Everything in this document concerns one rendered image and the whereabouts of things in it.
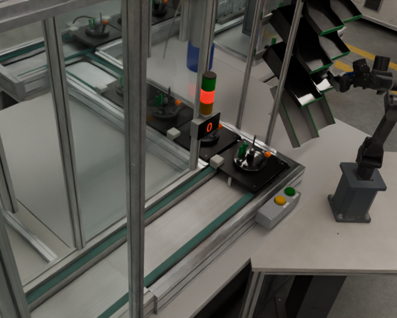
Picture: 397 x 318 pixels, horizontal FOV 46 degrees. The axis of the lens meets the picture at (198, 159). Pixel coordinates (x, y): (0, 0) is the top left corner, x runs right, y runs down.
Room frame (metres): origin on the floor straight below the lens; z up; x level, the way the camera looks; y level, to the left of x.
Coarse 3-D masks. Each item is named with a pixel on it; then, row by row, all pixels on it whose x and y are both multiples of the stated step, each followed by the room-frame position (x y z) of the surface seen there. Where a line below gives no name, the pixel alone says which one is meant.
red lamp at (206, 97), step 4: (204, 92) 1.39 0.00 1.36; (208, 92) 1.39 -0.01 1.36; (212, 92) 1.39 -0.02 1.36; (200, 96) 1.40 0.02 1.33; (204, 96) 1.39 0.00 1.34; (208, 96) 1.39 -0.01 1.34; (212, 96) 1.39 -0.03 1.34; (200, 100) 1.40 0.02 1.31; (204, 100) 1.39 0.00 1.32; (208, 100) 1.39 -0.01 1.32; (212, 100) 1.40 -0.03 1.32
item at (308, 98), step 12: (276, 48) 1.83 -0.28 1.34; (264, 60) 1.78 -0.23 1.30; (276, 60) 1.73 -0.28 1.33; (276, 72) 1.72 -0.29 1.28; (288, 72) 1.77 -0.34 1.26; (300, 72) 1.79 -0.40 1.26; (288, 84) 1.67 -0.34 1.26; (300, 84) 1.73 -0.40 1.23; (312, 84) 1.73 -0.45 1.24; (300, 96) 1.67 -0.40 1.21; (312, 96) 1.70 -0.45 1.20; (300, 108) 1.61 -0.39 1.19
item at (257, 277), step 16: (256, 272) 1.06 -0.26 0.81; (272, 272) 1.07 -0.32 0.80; (288, 272) 1.08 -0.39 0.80; (304, 272) 1.09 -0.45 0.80; (256, 288) 1.06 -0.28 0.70; (304, 288) 1.33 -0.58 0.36; (320, 288) 1.31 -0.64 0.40; (336, 288) 1.32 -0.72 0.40; (288, 304) 1.41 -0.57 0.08; (304, 304) 1.30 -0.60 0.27; (320, 304) 1.31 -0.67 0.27
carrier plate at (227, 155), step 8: (240, 144) 1.61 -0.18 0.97; (248, 144) 1.61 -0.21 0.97; (224, 152) 1.54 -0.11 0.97; (232, 152) 1.55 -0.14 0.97; (232, 160) 1.49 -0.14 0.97; (272, 160) 1.52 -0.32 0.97; (216, 168) 1.44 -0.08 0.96; (224, 168) 1.43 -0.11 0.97; (232, 168) 1.44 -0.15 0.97; (272, 168) 1.47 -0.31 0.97; (280, 168) 1.47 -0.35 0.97; (232, 176) 1.39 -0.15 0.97; (240, 176) 1.40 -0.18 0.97; (248, 176) 1.40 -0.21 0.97; (256, 176) 1.41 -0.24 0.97; (264, 176) 1.42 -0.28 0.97; (272, 176) 1.42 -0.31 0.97; (240, 184) 1.37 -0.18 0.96; (248, 184) 1.36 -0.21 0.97; (256, 184) 1.36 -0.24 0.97; (264, 184) 1.37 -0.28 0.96; (256, 192) 1.33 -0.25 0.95
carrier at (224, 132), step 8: (224, 128) 1.71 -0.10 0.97; (208, 136) 1.61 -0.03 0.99; (216, 136) 1.62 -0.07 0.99; (224, 136) 1.65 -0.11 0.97; (232, 136) 1.66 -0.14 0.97; (240, 136) 1.67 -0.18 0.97; (200, 144) 1.57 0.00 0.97; (208, 144) 1.58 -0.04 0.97; (216, 144) 1.59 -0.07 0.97; (224, 144) 1.59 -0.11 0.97; (232, 144) 1.62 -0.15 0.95; (200, 152) 1.52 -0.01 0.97; (208, 152) 1.53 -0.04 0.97; (216, 152) 1.54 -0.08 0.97; (208, 160) 1.49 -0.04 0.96
